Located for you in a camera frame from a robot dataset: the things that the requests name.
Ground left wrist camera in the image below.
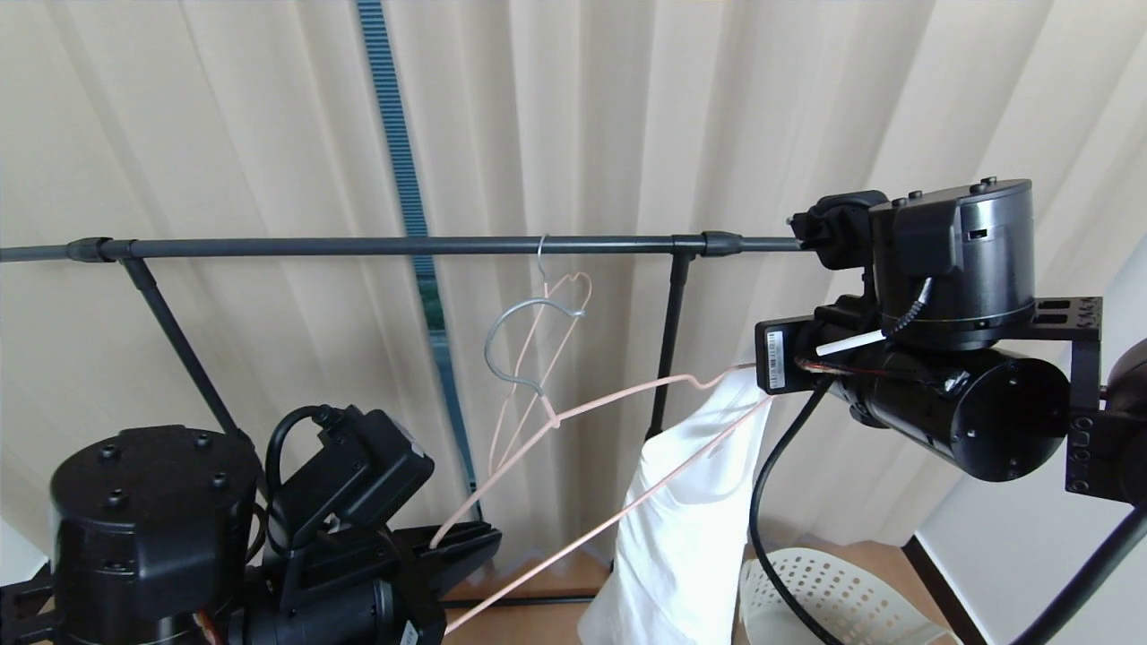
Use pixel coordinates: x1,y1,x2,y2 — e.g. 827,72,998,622
282,407,438,576

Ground white printed t-shirt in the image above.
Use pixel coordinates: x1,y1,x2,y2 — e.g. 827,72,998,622
578,365,777,645

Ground beige curtain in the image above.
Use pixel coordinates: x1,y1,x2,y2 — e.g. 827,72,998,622
381,0,1147,585
0,0,478,576

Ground black clothes rack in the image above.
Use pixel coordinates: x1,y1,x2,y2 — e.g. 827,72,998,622
0,230,807,611

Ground pink clothes hanger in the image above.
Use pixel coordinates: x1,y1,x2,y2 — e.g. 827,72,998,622
487,234,595,477
428,295,774,635

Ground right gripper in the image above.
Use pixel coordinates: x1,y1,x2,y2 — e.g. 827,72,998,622
755,303,1074,483

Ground black cable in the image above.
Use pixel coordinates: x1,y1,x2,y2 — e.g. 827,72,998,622
263,404,356,538
749,374,1147,645

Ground white laundry basket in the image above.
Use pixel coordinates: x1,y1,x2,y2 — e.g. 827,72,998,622
738,546,965,645

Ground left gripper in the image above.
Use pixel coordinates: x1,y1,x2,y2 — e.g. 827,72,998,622
229,524,505,645

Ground window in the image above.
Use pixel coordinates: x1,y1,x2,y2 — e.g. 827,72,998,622
357,0,482,522

